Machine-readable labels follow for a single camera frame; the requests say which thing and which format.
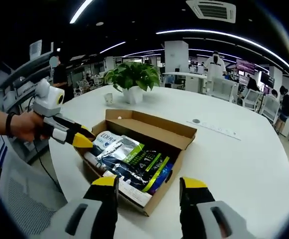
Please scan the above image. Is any black cable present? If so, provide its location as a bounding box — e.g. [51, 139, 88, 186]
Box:
[32, 138, 64, 197]

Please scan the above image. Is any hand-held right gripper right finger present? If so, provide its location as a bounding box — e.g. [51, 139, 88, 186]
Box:
[179, 176, 257, 239]

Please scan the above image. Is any person's left hand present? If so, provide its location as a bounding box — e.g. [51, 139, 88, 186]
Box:
[12, 111, 51, 143]

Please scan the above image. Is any purple wall screen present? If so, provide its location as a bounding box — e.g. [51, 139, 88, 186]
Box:
[236, 59, 256, 74]

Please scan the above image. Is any green and black foil pouch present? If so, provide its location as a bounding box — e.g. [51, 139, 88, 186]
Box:
[96, 135, 171, 192]

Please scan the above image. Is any black monitor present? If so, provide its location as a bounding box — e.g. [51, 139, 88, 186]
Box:
[261, 72, 276, 85]

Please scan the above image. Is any ceiling air vent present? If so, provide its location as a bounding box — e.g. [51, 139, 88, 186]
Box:
[186, 0, 236, 23]

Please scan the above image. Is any brown cardboard shoe box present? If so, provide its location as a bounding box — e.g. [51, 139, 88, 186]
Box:
[73, 109, 197, 217]

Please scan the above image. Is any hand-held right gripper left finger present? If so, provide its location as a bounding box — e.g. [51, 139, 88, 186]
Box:
[41, 175, 120, 239]

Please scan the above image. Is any white table socket strip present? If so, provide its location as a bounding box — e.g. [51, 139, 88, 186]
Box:
[186, 120, 242, 141]

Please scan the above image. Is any long ceiling light strip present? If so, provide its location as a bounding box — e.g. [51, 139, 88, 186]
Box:
[156, 29, 289, 82]

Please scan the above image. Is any white soft wet wipes pack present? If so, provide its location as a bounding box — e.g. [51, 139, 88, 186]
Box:
[92, 130, 122, 153]

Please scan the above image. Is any black wristband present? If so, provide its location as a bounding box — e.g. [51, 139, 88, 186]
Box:
[6, 112, 17, 138]

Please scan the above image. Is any green plant in white pot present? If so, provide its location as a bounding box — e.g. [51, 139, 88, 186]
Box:
[103, 61, 161, 104]

